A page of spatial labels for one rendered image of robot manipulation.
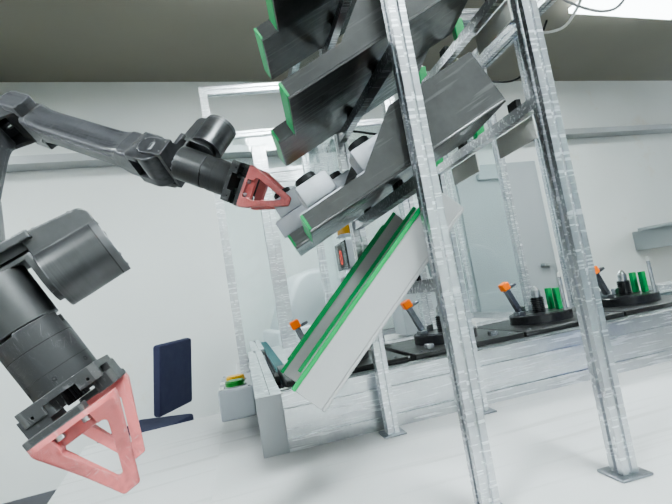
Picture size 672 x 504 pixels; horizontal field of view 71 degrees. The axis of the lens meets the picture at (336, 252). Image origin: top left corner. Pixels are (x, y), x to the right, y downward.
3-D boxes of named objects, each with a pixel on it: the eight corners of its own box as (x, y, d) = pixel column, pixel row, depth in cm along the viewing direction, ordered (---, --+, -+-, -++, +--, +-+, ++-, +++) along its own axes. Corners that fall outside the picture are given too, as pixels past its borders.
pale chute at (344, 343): (324, 413, 52) (291, 389, 52) (324, 389, 65) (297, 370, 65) (466, 208, 54) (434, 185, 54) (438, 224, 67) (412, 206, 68)
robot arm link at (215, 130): (158, 185, 85) (132, 150, 78) (190, 141, 90) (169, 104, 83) (213, 196, 80) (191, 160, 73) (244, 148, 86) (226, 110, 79)
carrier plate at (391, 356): (287, 392, 86) (286, 380, 87) (277, 374, 110) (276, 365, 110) (410, 366, 91) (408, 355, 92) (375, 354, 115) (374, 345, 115)
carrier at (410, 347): (417, 365, 92) (405, 301, 93) (381, 353, 115) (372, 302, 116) (526, 341, 97) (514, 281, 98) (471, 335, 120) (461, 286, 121)
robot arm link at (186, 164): (170, 183, 80) (162, 161, 75) (191, 154, 83) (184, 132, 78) (207, 197, 79) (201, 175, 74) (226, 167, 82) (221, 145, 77)
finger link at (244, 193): (303, 184, 79) (252, 166, 80) (293, 179, 71) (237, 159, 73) (290, 223, 79) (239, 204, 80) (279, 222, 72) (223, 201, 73)
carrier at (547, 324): (528, 341, 97) (516, 281, 98) (472, 335, 120) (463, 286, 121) (626, 320, 102) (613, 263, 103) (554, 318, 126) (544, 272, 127)
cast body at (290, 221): (284, 238, 74) (261, 201, 75) (291, 238, 79) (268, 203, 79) (329, 209, 73) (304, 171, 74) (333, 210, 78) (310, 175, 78)
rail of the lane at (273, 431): (264, 458, 80) (254, 393, 80) (251, 380, 166) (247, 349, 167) (296, 451, 81) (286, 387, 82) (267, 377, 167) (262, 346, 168)
